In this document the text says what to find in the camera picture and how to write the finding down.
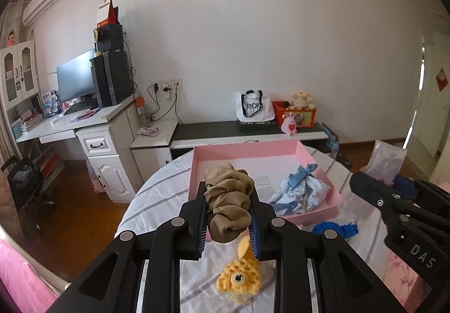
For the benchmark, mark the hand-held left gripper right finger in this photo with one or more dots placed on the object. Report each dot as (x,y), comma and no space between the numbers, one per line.
(255,239)

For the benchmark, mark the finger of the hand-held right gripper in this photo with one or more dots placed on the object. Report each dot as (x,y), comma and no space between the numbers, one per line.
(404,186)
(372,190)

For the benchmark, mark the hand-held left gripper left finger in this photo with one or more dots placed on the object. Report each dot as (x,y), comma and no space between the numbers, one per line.
(202,228)

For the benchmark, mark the clear plastic packet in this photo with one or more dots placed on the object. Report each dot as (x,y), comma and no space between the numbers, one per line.
(383,158)

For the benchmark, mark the tan scrunchie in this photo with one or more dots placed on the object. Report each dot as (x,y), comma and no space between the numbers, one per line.
(228,207)

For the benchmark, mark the yellow crocheted toy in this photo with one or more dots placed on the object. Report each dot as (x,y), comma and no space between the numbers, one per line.
(242,274)

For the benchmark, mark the blue knitted item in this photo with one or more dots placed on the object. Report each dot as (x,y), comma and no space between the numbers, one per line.
(330,227)

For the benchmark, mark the printed baby cloth blue bow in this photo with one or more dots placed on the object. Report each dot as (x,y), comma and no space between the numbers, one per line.
(302,193)

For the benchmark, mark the pink cardboard box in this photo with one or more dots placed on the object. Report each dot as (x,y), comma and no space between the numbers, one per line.
(246,155)

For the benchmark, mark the white striped quilt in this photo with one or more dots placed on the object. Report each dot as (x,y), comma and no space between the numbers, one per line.
(165,193)

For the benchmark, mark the blue bag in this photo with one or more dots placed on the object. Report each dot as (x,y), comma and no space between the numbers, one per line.
(331,141)

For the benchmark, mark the white door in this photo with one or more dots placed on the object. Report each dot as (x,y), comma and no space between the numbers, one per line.
(436,116)

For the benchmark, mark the white low cabinet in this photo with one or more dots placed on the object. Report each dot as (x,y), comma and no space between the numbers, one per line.
(154,144)

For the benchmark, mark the orange toy box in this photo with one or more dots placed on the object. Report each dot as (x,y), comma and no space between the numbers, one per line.
(302,120)

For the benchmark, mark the dark top low bench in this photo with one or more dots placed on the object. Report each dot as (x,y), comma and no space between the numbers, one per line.
(218,130)

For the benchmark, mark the pink plush toy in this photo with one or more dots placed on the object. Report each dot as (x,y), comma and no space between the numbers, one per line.
(289,125)

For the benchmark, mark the small printed packet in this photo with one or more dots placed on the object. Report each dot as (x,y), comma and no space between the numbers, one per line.
(147,131)

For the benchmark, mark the red door decoration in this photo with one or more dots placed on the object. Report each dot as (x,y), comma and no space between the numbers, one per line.
(443,79)

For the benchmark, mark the beige plush toy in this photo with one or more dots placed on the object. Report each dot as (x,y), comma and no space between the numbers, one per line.
(301,100)

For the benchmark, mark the white tote bag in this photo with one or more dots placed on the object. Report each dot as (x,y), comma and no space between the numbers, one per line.
(255,109)

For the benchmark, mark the white desk drawer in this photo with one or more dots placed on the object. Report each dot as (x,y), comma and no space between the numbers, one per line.
(96,145)

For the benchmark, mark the orange label bottle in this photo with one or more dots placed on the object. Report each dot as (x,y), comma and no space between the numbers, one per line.
(140,104)

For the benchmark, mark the white desk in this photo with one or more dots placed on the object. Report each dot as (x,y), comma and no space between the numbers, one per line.
(116,116)

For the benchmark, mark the pink pens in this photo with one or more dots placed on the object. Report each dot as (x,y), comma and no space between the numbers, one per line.
(84,116)

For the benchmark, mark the orange white box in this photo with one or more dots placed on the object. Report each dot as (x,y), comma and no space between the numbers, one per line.
(49,163)

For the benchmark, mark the white bed footboard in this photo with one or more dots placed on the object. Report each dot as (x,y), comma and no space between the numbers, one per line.
(35,260)

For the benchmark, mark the black keyboard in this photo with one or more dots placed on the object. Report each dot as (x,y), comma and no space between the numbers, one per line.
(81,108)

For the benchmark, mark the black computer tower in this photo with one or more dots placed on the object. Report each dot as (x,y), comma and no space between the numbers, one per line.
(110,79)

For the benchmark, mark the black office chair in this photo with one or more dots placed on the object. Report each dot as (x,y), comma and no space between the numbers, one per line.
(24,186)

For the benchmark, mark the black computer monitor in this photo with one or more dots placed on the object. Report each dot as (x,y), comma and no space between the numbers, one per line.
(75,77)

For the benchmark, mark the blue white box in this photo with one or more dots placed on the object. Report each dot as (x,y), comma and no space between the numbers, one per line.
(49,104)

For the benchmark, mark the stack of books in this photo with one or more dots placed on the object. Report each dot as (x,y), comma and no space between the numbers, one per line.
(26,123)

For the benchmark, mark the black box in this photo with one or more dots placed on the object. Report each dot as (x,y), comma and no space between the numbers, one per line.
(110,39)

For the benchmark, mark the white glass door cabinet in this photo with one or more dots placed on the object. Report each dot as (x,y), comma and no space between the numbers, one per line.
(17,74)

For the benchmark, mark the small doll figure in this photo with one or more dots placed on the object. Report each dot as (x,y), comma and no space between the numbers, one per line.
(12,38)

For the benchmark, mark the white wall outlet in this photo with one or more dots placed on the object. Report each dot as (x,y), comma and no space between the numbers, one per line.
(177,84)
(165,86)
(155,85)

